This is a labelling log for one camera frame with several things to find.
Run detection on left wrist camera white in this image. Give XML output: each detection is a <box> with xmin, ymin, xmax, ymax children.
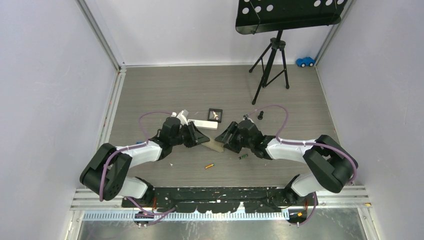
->
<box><xmin>171</xmin><ymin>109</ymin><xmax>189</xmax><ymax>126</ymax></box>

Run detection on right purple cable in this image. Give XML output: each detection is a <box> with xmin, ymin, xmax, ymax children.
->
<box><xmin>246</xmin><ymin>104</ymin><xmax>359</xmax><ymax>226</ymax></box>

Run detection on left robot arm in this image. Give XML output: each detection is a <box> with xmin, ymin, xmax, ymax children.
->
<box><xmin>79</xmin><ymin>117</ymin><xmax>210</xmax><ymax>207</ymax></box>

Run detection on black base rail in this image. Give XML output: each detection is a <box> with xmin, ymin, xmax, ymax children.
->
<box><xmin>122</xmin><ymin>175</ymin><xmax>321</xmax><ymax>215</ymax></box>

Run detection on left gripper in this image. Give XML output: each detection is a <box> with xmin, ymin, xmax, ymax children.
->
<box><xmin>170</xmin><ymin>121</ymin><xmax>209</xmax><ymax>148</ymax></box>

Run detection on orange battery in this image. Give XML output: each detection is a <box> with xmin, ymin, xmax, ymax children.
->
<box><xmin>204</xmin><ymin>163</ymin><xmax>215</xmax><ymax>169</ymax></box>

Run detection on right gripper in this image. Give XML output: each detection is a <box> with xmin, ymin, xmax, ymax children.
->
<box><xmin>215</xmin><ymin>121</ymin><xmax>254</xmax><ymax>154</ymax></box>

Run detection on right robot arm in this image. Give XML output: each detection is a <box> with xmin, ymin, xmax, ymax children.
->
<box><xmin>215</xmin><ymin>119</ymin><xmax>359</xmax><ymax>205</ymax></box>

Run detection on purple cable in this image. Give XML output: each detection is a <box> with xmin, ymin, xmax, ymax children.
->
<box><xmin>246</xmin><ymin>104</ymin><xmax>359</xmax><ymax>226</ymax></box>
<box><xmin>98</xmin><ymin>111</ymin><xmax>176</xmax><ymax>203</ymax></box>

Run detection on black music stand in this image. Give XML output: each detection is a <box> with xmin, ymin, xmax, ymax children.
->
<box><xmin>235</xmin><ymin>0</ymin><xmax>347</xmax><ymax>105</ymax></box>

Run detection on black framed display case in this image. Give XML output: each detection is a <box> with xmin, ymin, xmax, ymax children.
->
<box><xmin>207</xmin><ymin>108</ymin><xmax>223</xmax><ymax>123</ymax></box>

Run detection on blue toy car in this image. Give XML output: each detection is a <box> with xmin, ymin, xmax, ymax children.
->
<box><xmin>295</xmin><ymin>57</ymin><xmax>315</xmax><ymax>68</ymax></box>

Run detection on white remote control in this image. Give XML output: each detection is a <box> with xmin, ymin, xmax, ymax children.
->
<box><xmin>187</xmin><ymin>119</ymin><xmax>219</xmax><ymax>130</ymax></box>
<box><xmin>201</xmin><ymin>139</ymin><xmax>224</xmax><ymax>153</ymax></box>

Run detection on black chess piece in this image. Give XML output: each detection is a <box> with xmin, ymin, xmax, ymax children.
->
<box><xmin>257</xmin><ymin>111</ymin><xmax>264</xmax><ymax>120</ymax></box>

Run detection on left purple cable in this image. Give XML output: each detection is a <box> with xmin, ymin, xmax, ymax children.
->
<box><xmin>98</xmin><ymin>111</ymin><xmax>176</xmax><ymax>203</ymax></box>

